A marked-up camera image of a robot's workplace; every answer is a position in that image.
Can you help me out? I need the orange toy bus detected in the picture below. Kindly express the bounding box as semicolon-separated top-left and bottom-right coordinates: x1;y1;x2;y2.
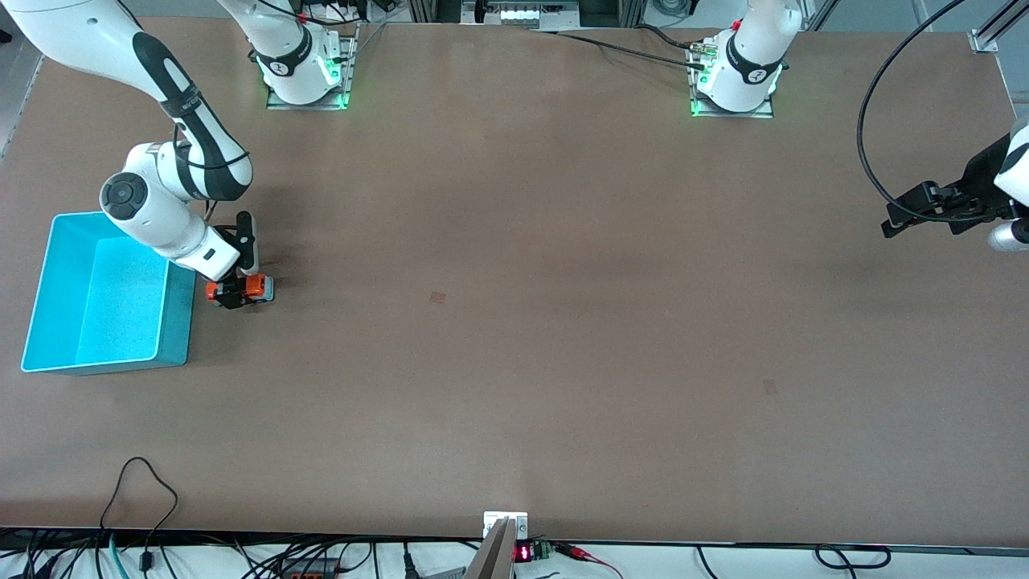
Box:
205;274;275;310

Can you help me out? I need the blue plastic box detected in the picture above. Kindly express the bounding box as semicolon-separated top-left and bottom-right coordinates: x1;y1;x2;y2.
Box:
21;211;198;376

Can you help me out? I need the black power strip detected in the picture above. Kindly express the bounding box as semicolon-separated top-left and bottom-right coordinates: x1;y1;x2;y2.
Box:
277;557;339;579

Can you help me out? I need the silver rack device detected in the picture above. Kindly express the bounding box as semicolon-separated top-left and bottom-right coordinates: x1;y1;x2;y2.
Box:
462;0;580;30

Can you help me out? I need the red clip lead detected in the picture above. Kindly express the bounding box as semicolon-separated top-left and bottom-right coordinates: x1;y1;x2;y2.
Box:
555;543;625;579

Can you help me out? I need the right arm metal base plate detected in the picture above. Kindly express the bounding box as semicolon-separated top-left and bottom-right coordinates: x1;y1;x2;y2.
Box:
265;23;359;111

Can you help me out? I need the aluminium frame strut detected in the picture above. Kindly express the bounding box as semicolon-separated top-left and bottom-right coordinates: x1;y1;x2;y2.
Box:
969;0;1029;54

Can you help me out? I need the black looped cable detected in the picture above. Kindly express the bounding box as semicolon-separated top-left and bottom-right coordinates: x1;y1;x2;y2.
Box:
100;457;179;573

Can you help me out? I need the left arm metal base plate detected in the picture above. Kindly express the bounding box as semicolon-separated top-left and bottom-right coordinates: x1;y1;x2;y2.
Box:
689;40;777;120

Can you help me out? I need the thick black table cable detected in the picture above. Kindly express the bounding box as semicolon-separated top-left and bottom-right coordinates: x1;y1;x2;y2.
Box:
635;24;716;51

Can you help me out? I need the thin black table cable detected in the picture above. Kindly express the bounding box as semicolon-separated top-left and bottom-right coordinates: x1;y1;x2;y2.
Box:
535;30;707;70

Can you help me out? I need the black coiled cable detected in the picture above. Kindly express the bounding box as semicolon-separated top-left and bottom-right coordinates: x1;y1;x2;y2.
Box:
814;544;892;571

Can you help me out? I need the white mounting bracket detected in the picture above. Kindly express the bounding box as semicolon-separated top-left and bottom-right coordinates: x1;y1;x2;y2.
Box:
483;511;529;540

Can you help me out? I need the grey camera post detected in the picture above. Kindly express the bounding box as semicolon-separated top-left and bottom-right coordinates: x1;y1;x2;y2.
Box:
465;519;516;579

